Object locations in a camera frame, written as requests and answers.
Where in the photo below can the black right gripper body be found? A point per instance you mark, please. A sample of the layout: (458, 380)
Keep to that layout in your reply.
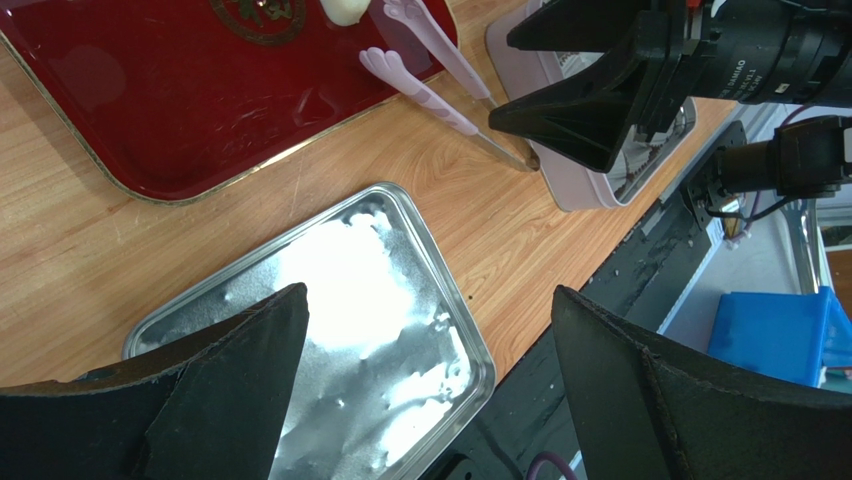
(786, 52)

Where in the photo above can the white heart chocolate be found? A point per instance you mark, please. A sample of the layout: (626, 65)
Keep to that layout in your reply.
(345, 13)

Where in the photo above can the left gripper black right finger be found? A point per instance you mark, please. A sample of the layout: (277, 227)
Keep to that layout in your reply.
(646, 407)

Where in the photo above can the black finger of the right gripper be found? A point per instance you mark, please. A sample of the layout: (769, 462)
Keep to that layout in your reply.
(578, 25)
(586, 117)

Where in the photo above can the pink metal tin box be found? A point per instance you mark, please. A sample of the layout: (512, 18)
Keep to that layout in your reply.
(573, 186)

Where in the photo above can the blue plastic object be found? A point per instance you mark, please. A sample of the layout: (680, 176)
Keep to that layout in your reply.
(791, 337)

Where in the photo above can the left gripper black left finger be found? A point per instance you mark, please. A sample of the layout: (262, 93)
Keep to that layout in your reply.
(210, 405)

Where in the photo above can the silver tin lid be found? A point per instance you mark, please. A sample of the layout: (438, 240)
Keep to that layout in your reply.
(393, 367)

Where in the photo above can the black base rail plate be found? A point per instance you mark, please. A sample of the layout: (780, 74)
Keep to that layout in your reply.
(645, 280)

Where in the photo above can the red lacquer tray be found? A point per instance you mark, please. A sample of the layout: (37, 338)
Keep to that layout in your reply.
(174, 100)

